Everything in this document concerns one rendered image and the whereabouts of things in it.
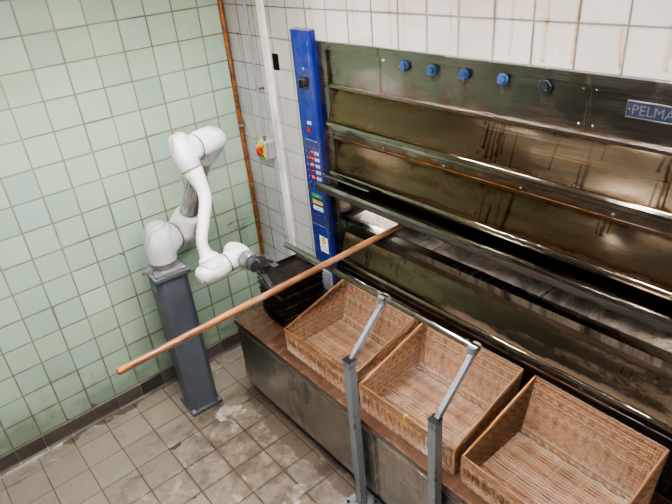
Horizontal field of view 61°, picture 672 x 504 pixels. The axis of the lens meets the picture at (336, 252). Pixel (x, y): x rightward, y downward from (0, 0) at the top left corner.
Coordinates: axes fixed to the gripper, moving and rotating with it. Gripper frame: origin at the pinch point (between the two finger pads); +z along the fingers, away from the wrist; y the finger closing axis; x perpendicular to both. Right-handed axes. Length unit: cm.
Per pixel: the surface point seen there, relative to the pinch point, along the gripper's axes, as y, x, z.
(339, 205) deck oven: -7, -61, -25
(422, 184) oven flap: -36, -60, 35
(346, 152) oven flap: -38, -62, -17
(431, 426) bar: 25, 0, 93
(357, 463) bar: 85, 0, 47
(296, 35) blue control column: -93, -58, -43
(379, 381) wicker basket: 51, -22, 42
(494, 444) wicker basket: 53, -30, 101
